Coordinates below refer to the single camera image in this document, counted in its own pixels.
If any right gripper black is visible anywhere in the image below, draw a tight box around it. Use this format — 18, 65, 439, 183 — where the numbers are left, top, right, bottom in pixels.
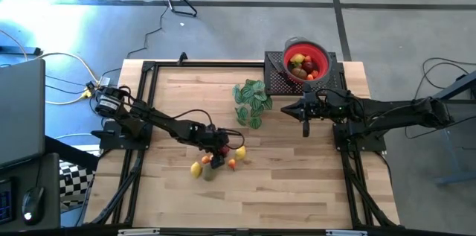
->
280, 82, 330, 138

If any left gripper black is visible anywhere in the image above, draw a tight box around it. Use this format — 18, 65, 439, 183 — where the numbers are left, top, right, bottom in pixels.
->
200, 126, 231, 170

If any brown kiwi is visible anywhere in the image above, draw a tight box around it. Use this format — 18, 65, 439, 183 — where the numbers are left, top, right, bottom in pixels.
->
291, 67, 309, 80

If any black knife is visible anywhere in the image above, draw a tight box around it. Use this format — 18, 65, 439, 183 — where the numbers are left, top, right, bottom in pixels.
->
267, 56, 286, 79

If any red grey collapsible bowl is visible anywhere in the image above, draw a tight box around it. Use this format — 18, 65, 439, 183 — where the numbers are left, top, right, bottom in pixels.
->
281, 36, 332, 88

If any black perforated metal shelf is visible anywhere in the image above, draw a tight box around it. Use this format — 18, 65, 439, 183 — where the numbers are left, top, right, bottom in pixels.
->
263, 51, 345, 98

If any green artificial potted plant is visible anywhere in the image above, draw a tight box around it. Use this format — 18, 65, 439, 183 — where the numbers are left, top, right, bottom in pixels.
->
231, 80, 274, 132

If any black white checkerboard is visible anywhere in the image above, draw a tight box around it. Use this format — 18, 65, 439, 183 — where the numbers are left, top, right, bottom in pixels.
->
59, 159, 97, 211

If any black stand beam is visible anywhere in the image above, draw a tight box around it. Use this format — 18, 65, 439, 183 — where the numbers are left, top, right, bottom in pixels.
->
44, 135, 100, 172

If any blue grey table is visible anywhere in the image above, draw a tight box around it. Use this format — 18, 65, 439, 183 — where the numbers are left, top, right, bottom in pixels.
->
434, 70, 476, 188

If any dark desk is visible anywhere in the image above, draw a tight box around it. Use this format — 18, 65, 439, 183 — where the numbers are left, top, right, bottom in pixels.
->
0, 152, 62, 232

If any black computer mouse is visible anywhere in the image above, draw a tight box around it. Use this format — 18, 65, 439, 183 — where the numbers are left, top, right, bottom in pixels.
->
21, 186, 45, 226

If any black floor bar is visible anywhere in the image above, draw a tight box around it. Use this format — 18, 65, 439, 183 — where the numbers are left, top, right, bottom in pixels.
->
0, 45, 42, 57

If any backlit keyboard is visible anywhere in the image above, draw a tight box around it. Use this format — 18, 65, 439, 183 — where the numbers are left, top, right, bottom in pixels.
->
0, 178, 16, 226

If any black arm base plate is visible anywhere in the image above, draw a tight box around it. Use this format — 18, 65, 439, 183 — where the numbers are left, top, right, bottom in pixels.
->
332, 124, 394, 153
91, 122, 153, 151

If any silver bracket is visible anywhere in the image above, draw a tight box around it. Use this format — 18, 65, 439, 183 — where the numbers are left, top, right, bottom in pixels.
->
118, 228, 161, 236
325, 229, 368, 236

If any black floor cable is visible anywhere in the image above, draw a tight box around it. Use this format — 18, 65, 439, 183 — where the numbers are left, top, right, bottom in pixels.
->
404, 115, 476, 140
408, 56, 476, 99
126, 0, 170, 60

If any pale yellow cable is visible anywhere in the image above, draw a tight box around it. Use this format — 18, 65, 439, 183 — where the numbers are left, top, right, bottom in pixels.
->
0, 29, 30, 62
45, 92, 92, 106
36, 52, 100, 84

